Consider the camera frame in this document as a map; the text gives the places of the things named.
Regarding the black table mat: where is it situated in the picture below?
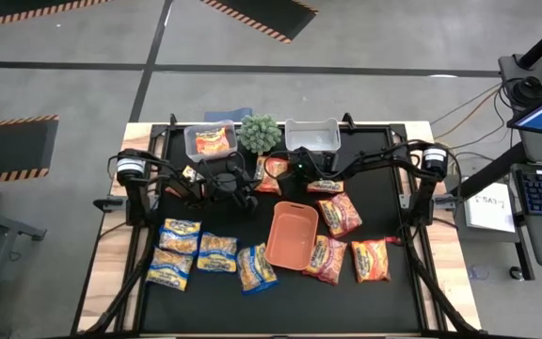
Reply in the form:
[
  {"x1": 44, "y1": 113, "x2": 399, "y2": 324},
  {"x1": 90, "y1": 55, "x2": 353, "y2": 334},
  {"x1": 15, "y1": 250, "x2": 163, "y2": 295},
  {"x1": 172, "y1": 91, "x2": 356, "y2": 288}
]
[{"x1": 139, "y1": 125, "x2": 422, "y2": 334}]

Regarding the black hazard-striped floor mat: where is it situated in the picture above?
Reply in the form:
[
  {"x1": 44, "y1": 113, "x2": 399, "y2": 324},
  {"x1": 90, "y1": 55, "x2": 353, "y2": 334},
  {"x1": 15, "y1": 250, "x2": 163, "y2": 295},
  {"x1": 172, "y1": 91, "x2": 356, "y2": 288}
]
[
  {"x1": 0, "y1": 114, "x2": 60, "y2": 184},
  {"x1": 0, "y1": 0, "x2": 112, "y2": 31},
  {"x1": 199, "y1": 0, "x2": 320, "y2": 45}
]

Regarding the pink Maruchan noodle pack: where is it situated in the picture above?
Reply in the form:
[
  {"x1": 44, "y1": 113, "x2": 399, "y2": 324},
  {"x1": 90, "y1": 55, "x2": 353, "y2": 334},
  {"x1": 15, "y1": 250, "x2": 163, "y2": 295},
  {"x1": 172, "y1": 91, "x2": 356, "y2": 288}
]
[
  {"x1": 301, "y1": 234, "x2": 349, "y2": 287},
  {"x1": 316, "y1": 191, "x2": 363, "y2": 239},
  {"x1": 306, "y1": 179, "x2": 346, "y2": 195}
]

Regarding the white paper sheet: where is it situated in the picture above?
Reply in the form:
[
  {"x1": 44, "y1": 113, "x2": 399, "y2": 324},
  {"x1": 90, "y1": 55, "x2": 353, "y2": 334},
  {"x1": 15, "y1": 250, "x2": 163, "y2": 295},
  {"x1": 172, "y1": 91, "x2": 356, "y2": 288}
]
[{"x1": 462, "y1": 181, "x2": 517, "y2": 234}]

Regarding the coiled black cable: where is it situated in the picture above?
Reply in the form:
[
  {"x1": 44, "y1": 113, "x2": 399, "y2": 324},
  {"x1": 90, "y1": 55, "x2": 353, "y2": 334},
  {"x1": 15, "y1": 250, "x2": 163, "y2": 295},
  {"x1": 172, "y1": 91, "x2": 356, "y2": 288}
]
[{"x1": 505, "y1": 74, "x2": 542, "y2": 110}]

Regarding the white plastic bin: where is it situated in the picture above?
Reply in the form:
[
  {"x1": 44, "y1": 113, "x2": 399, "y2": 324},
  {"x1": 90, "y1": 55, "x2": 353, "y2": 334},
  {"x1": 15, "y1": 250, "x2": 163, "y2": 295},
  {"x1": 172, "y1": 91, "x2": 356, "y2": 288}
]
[{"x1": 283, "y1": 117, "x2": 342, "y2": 153}]

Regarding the yellow floor cable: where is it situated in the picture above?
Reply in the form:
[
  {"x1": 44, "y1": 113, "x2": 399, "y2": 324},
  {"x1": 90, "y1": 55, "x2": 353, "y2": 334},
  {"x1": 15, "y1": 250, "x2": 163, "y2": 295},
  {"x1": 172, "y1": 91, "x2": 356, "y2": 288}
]
[{"x1": 432, "y1": 88, "x2": 505, "y2": 142}]

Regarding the green artificial succulent plant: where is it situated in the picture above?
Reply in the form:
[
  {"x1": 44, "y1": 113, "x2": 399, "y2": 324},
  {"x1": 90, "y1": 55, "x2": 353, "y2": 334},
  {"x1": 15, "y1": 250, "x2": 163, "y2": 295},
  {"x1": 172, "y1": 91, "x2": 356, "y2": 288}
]
[{"x1": 236, "y1": 113, "x2": 283, "y2": 156}]

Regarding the black metal rig frame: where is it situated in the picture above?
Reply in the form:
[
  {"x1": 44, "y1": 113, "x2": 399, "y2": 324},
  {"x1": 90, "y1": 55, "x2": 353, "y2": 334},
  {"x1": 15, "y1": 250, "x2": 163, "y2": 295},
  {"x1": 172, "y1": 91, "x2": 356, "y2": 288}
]
[{"x1": 76, "y1": 112, "x2": 485, "y2": 339}]

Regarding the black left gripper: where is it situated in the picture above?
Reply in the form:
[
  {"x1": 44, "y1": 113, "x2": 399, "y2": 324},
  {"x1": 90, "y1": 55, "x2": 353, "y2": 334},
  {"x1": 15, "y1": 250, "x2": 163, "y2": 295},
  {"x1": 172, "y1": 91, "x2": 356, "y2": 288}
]
[{"x1": 202, "y1": 159, "x2": 260, "y2": 213}]

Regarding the clear plastic bin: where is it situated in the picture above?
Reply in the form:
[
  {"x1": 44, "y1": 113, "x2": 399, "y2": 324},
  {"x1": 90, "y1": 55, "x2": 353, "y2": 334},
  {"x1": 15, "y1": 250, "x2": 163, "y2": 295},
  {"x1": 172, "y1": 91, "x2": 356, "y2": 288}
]
[{"x1": 183, "y1": 119, "x2": 239, "y2": 164}]

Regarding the orange plastic bin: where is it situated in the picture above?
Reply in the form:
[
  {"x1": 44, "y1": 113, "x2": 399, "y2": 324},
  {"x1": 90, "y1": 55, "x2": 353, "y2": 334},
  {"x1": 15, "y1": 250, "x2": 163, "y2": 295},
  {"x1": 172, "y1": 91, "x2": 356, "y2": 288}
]
[{"x1": 263, "y1": 201, "x2": 320, "y2": 272}]

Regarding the blue Maruchan noodle pack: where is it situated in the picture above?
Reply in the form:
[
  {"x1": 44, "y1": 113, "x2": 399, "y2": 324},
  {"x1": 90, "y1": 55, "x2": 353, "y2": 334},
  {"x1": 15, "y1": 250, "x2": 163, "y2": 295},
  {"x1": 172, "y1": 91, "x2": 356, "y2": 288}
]
[
  {"x1": 145, "y1": 246, "x2": 195, "y2": 292},
  {"x1": 158, "y1": 217, "x2": 202, "y2": 256},
  {"x1": 235, "y1": 242, "x2": 280, "y2": 297},
  {"x1": 196, "y1": 231, "x2": 239, "y2": 274}
]

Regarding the black diagonal stand leg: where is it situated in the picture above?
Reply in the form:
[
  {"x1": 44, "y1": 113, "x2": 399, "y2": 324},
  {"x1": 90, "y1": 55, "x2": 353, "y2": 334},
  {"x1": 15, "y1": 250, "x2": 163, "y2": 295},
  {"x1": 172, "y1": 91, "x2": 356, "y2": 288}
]
[{"x1": 457, "y1": 140, "x2": 527, "y2": 197}]

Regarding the grey equipment base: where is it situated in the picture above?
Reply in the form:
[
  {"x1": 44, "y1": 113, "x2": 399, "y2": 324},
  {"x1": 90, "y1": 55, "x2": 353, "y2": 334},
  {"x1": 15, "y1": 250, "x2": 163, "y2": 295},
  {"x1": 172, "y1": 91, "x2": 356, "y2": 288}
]
[{"x1": 498, "y1": 52, "x2": 542, "y2": 112}]

